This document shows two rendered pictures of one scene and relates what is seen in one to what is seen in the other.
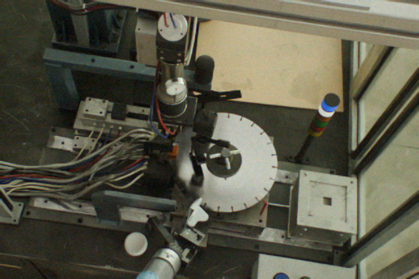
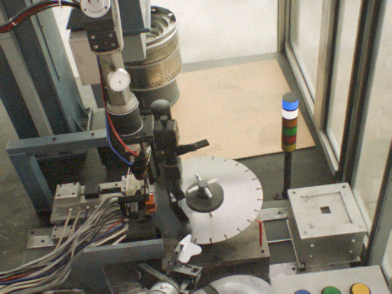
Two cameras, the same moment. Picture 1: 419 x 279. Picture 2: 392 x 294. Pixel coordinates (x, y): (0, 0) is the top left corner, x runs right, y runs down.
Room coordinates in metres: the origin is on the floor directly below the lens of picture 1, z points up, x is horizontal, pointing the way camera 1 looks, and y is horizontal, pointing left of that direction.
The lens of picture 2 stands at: (-0.25, -0.09, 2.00)
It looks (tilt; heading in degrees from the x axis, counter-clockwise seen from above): 42 degrees down; 2
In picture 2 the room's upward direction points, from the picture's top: 8 degrees counter-clockwise
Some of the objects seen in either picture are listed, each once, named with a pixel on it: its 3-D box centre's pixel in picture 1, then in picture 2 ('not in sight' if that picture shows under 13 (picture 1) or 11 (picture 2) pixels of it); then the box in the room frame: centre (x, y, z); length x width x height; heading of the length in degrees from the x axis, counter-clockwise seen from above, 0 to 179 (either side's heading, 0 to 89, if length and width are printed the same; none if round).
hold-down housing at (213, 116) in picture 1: (203, 130); (169, 148); (0.65, 0.01, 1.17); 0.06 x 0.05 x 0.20; 82
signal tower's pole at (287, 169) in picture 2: (306, 145); (287, 172); (0.82, -0.33, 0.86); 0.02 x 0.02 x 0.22
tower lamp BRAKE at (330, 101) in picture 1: (330, 102); (290, 101); (0.82, -0.33, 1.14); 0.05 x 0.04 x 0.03; 1
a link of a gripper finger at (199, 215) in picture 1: (198, 213); (190, 248); (0.50, -0.01, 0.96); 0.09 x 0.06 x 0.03; 159
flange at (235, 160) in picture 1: (224, 158); (204, 193); (0.68, -0.06, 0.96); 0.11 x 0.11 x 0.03
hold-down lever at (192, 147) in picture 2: (216, 135); (180, 144); (0.63, -0.02, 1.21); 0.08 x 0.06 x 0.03; 91
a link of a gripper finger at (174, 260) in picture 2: (184, 223); (176, 260); (0.46, 0.03, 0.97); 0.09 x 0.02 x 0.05; 159
